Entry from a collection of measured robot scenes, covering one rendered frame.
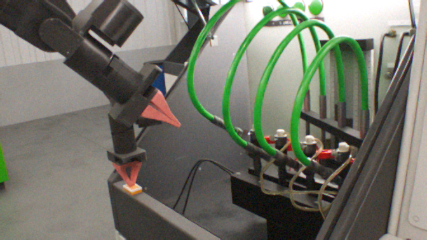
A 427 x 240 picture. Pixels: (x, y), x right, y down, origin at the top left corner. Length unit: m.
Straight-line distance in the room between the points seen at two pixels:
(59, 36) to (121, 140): 0.47
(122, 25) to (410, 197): 0.54
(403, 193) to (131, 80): 0.49
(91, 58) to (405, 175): 0.54
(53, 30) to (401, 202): 0.61
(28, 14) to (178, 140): 0.74
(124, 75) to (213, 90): 0.68
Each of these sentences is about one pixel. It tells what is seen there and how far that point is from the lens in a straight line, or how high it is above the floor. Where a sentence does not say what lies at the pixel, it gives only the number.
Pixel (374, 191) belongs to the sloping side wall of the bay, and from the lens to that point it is 0.66.
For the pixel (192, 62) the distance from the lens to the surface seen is 0.77.
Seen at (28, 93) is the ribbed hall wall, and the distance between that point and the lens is 7.20.
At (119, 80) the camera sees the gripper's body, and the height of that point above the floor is 1.28.
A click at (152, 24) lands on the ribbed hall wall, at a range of 8.09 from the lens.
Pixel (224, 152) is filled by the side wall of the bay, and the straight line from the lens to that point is 1.28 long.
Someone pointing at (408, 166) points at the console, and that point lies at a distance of 0.71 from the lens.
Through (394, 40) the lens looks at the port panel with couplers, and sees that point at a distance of 0.99.
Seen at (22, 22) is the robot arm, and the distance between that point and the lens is 0.51.
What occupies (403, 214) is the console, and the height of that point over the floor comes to 1.02.
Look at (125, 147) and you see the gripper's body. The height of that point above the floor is 1.08.
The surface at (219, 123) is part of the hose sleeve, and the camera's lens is 0.83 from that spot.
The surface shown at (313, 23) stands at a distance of 0.78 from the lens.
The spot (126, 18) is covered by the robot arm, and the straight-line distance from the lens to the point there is 0.56.
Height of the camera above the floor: 1.35
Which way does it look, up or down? 13 degrees down
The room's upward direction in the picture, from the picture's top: 5 degrees counter-clockwise
